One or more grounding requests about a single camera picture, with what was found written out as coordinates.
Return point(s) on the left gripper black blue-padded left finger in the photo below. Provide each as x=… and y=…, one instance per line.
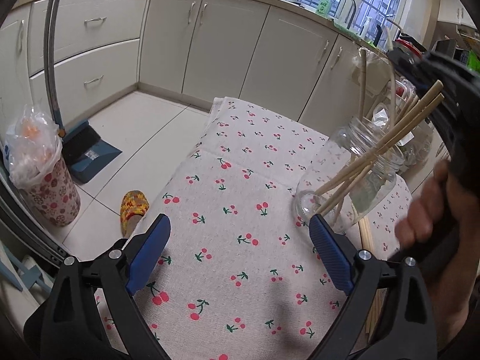
x=68, y=324

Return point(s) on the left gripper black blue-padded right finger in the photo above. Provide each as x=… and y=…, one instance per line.
x=405, y=329

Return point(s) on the clear glass jar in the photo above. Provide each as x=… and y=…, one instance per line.
x=345, y=145

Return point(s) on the chrome kitchen faucet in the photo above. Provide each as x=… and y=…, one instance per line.
x=346, y=12

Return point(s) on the person's right hand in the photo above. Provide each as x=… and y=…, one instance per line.
x=440, y=192

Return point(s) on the white rolling storage cart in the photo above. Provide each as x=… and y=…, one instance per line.
x=421, y=110

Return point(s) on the yellow patterned slipper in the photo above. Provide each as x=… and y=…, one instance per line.
x=132, y=209

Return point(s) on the green dish soap bottle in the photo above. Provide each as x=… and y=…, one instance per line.
x=323, y=7

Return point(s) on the blue dustpan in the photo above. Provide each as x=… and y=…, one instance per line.
x=85, y=153

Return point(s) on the cherry print tablecloth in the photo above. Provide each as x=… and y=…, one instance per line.
x=239, y=277

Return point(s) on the floral trash bin with bag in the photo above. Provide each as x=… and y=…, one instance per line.
x=36, y=166

